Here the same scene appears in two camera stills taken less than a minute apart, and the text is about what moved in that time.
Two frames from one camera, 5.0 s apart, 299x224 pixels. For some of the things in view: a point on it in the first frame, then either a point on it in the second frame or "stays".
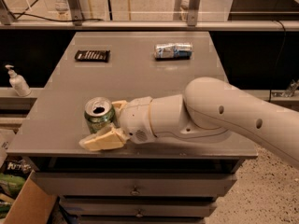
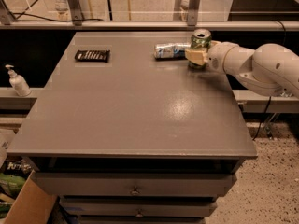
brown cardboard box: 33,203 stays
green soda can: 99,113 to 201,38
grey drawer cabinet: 171,181 stays
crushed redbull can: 174,51 stays
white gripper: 135,119 to 217,57
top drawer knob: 135,191 stays
